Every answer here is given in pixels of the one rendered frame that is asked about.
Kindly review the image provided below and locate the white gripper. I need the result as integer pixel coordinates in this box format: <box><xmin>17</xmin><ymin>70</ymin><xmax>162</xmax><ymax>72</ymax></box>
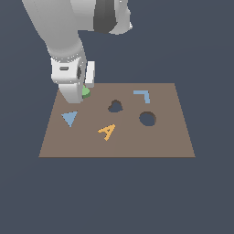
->
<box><xmin>50</xmin><ymin>54</ymin><xmax>96</xmax><ymax>104</ymax></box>

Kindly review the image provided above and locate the green round block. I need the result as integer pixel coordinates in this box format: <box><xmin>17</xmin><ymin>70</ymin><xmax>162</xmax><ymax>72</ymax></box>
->
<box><xmin>81</xmin><ymin>85</ymin><xmax>91</xmax><ymax>100</ymax></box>

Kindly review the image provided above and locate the brown slotted board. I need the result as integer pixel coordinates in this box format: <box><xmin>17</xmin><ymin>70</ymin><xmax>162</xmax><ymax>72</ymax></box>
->
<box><xmin>37</xmin><ymin>82</ymin><xmax>197</xmax><ymax>159</ymax></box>

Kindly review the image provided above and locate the blue triangle block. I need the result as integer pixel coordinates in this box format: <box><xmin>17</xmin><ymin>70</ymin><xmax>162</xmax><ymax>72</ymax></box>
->
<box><xmin>60</xmin><ymin>111</ymin><xmax>79</xmax><ymax>128</ymax></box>

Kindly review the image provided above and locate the orange letter A block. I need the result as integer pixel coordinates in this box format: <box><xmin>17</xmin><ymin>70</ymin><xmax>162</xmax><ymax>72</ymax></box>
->
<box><xmin>97</xmin><ymin>123</ymin><xmax>117</xmax><ymax>142</ymax></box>

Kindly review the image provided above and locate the blue L-shaped block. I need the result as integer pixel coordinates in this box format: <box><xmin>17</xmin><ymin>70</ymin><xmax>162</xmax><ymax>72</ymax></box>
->
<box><xmin>133</xmin><ymin>90</ymin><xmax>152</xmax><ymax>104</ymax></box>

